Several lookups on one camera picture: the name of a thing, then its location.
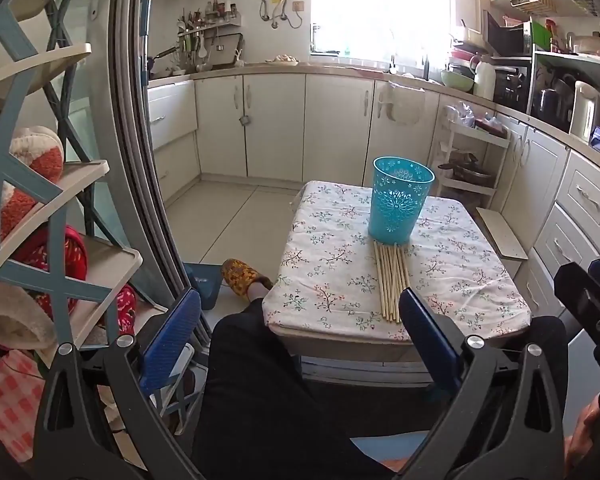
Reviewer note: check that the person's black trousers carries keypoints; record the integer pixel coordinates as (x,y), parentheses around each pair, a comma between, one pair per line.
(260,400)

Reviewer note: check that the wall power socket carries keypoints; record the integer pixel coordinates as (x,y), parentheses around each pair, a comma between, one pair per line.
(298,6)

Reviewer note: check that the blue and beige shoe rack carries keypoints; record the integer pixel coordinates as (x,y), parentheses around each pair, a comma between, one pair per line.
(45,280)

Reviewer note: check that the wall utensil rail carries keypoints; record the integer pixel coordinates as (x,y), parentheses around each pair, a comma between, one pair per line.
(210,22)

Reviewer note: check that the black microwave oven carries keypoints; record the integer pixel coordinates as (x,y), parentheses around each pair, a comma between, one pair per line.
(507,37)

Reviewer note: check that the yellow patterned slipper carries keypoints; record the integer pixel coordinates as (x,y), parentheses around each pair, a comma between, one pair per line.
(240,275)

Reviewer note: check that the low grey table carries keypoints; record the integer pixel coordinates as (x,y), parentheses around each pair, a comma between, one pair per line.
(340,352)

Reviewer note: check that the person's right hand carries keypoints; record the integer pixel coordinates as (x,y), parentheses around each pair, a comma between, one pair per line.
(587,430)

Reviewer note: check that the red patterned slipper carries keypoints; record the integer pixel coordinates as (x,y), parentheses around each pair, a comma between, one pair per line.
(55,250)

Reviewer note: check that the grey sliding door frame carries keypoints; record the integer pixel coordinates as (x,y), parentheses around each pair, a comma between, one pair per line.
(140,160)

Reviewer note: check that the white plastic bag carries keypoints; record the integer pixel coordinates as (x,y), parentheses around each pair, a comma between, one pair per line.
(405,105)

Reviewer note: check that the white electric kettle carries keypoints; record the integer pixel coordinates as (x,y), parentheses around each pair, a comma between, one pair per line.
(584,112)

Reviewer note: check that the red slipper with white lining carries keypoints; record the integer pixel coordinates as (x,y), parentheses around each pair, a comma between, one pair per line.
(15,315)

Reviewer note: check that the white thermos jug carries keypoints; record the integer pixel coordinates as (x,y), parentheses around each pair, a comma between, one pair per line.
(484,82)

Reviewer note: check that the small table, floral cloth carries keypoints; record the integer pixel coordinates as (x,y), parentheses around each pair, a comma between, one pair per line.
(330,270)

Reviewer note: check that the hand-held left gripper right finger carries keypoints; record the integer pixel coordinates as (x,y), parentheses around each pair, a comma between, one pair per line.
(430,337)

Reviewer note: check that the teal perforated plastic basket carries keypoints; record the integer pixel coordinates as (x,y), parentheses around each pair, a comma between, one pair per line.
(400,210)

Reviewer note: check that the green bowl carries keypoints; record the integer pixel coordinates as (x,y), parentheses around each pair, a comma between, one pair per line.
(456,80)

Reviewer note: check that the blue plastic bin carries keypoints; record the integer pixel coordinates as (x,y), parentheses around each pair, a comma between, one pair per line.
(202,285)

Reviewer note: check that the black toaster oven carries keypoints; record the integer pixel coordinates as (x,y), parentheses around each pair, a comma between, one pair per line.
(510,90)

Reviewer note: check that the white countertop shelf rack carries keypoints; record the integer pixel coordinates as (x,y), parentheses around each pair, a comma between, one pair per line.
(570,55)

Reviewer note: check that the white kitchen base cabinets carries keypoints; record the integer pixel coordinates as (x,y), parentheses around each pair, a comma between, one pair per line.
(275,125)

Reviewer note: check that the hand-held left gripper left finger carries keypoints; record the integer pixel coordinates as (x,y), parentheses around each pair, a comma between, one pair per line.
(172,332)

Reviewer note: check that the white rolling storage cart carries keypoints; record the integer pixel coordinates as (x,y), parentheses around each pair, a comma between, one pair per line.
(480,186)

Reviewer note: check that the pink checkered cloth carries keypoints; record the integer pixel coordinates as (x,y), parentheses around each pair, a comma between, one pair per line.
(15,395)

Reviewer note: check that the kitchen window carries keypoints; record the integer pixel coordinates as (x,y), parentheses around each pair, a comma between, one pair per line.
(380,5)

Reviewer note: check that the bundle of wooden chopsticks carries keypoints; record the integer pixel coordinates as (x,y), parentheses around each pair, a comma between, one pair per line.
(387,280)

